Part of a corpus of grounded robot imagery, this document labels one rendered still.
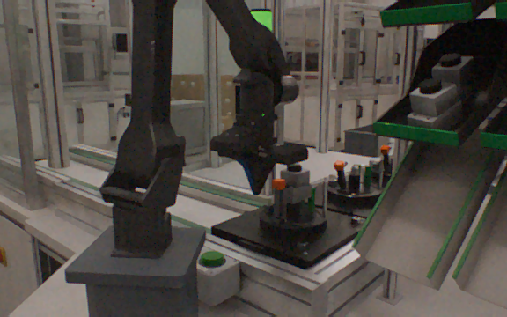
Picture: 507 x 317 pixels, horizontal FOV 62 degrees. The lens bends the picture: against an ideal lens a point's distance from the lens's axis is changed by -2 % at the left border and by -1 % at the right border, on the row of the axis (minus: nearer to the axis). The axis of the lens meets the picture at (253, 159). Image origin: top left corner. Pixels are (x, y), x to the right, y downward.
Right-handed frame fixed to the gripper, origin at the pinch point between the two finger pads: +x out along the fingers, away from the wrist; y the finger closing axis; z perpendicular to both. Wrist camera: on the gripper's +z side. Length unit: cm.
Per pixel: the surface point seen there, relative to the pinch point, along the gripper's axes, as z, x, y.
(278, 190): -5.9, 3.9, 0.5
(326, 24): -119, -37, -60
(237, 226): -2.9, 12.5, -7.6
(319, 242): -7.1, 12.5, 9.2
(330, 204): -27.3, 12.4, -0.5
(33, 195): 8, 19, -82
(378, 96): -561, 30, -237
